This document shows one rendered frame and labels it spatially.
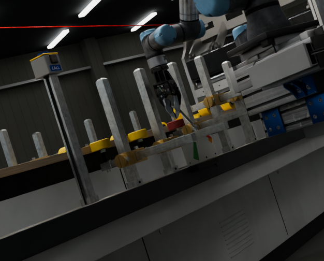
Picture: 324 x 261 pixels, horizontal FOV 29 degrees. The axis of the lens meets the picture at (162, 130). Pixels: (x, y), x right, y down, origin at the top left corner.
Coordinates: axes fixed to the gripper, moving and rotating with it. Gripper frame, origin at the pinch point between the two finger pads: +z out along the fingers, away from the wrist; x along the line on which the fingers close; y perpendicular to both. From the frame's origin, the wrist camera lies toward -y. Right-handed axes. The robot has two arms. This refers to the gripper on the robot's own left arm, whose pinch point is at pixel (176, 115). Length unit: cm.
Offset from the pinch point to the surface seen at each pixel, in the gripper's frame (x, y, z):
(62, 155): -38.2, 30.7, 2.2
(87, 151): -33.6, 18.1, 3.0
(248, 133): 17, -68, 16
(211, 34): -15, -302, -73
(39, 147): -96, -75, -12
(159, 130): -7.6, 2.6, 3.5
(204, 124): 5.3, -23.6, 6.3
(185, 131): -2.7, -19.0, 6.6
